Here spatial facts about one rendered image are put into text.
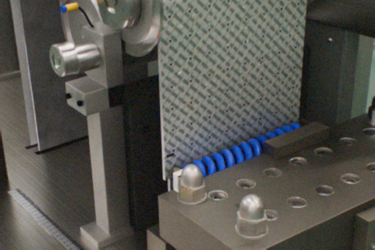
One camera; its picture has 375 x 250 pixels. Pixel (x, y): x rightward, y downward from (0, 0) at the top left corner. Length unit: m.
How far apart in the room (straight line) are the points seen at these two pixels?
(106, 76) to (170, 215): 0.19
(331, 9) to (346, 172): 0.27
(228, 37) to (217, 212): 0.22
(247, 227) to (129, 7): 0.28
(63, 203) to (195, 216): 0.34
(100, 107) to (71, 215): 0.23
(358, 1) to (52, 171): 0.55
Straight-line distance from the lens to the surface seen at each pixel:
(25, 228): 1.09
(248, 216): 0.80
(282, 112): 1.04
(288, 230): 0.83
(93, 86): 0.93
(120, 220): 1.04
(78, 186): 1.18
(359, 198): 0.90
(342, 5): 1.09
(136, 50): 0.90
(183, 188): 0.86
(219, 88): 0.94
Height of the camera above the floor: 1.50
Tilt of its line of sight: 27 degrees down
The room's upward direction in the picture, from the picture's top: 3 degrees counter-clockwise
